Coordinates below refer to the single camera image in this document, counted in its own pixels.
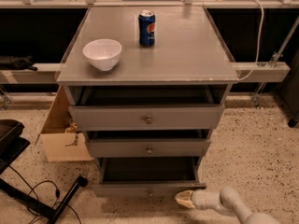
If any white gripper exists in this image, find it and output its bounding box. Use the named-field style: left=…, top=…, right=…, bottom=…
left=175, top=189, right=219, bottom=210

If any grey bottom drawer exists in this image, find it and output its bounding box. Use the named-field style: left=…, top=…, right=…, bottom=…
left=93, top=157, right=206, bottom=197

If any grey drawer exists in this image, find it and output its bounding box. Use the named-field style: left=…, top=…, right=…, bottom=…
left=69, top=87, right=224, bottom=131
left=86, top=130, right=210, bottom=158
left=93, top=157, right=206, bottom=197

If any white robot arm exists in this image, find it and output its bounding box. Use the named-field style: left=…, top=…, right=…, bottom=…
left=175, top=187, right=280, bottom=224

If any grey middle drawer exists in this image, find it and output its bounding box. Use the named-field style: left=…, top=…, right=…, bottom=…
left=86, top=130, right=210, bottom=158

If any grey top drawer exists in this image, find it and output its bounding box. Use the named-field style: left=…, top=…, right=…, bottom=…
left=69, top=87, right=224, bottom=131

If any grey drawer cabinet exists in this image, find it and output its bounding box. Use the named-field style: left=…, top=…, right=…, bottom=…
left=58, top=7, right=237, bottom=164

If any cardboard box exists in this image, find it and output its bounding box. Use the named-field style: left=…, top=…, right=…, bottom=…
left=39, top=87, right=93, bottom=161

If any dark cart at right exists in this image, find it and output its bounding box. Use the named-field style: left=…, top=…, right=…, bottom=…
left=278, top=50, right=299, bottom=128

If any white bowl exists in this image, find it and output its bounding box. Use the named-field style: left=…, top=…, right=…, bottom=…
left=83, top=39, right=122, bottom=71

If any blue pepsi can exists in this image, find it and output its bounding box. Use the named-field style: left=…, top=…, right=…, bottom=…
left=138, top=10, right=156, bottom=47

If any black stand with tray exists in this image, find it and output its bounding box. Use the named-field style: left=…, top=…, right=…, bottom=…
left=0, top=119, right=89, bottom=224

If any black floor cable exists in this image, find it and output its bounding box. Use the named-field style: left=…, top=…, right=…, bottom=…
left=6, top=163, right=82, bottom=224

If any metal railing frame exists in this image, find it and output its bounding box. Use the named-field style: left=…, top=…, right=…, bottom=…
left=1, top=0, right=298, bottom=105

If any white hanging cable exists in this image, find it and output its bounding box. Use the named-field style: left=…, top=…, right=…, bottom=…
left=237, top=0, right=265, bottom=82

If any black cloth on rail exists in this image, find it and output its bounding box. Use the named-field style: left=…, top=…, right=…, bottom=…
left=0, top=56, right=37, bottom=71

